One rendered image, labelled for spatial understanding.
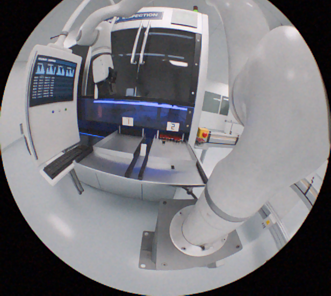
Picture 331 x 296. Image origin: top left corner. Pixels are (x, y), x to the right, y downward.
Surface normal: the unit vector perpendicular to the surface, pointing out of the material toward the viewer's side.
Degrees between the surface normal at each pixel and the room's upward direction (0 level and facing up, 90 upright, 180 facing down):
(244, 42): 135
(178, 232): 0
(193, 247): 0
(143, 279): 0
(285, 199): 90
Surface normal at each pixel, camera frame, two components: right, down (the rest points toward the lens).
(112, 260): 0.12, -0.95
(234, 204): -0.78, 0.14
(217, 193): -0.96, -0.06
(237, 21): -0.71, 0.68
